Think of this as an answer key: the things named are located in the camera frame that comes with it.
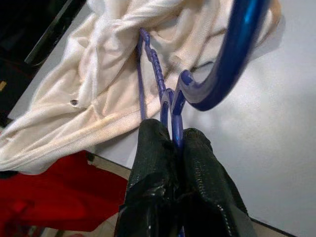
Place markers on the blue plastic hanger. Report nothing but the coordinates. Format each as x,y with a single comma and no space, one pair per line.
232,49

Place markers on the cream white garment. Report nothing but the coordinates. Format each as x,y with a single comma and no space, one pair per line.
98,86

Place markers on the large red garment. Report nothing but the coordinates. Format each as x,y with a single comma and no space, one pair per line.
61,192

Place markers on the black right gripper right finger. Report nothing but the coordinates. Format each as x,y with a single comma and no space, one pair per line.
207,187

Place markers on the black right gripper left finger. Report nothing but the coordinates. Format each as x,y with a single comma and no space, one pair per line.
153,172

